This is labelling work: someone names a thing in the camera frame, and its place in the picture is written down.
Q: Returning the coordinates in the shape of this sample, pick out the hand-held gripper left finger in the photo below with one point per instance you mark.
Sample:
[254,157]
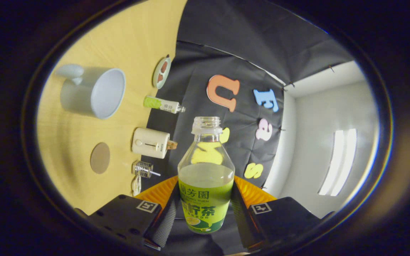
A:
[162,222]

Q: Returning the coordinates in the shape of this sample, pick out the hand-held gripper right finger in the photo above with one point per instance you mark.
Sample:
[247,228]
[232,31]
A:
[240,220]

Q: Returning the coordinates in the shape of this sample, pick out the green label juice bottle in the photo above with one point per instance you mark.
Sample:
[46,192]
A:
[205,199]

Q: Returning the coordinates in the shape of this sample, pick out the round brown coaster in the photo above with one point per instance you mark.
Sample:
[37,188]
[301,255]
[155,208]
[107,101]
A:
[100,158]

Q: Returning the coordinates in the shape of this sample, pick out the pale blue ceramic cup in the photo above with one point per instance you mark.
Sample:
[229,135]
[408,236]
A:
[80,96]

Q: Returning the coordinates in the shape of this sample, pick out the small white green bottle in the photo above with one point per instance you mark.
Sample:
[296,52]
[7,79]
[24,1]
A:
[162,104]

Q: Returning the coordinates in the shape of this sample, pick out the white divided tray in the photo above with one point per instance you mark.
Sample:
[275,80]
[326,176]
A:
[136,185]

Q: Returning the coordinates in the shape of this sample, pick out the white straw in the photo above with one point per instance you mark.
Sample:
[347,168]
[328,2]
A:
[155,174]

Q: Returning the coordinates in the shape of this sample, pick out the bread slice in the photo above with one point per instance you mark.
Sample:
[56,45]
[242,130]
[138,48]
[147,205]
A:
[172,144]

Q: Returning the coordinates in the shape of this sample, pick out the cream toaster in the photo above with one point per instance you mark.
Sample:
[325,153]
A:
[150,143]

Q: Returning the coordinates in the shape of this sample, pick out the ceiling light panel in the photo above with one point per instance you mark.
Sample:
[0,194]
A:
[338,161]

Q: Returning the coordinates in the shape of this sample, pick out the pale green plate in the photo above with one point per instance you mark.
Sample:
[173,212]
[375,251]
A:
[156,80]

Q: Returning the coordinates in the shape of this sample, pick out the brown food piece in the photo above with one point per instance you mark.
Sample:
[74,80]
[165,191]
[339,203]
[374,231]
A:
[164,67]
[160,78]

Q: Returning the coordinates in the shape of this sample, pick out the wooden table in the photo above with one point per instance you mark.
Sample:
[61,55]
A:
[119,42]

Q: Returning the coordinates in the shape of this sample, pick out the black backdrop cloth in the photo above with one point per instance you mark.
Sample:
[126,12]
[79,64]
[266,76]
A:
[226,35]

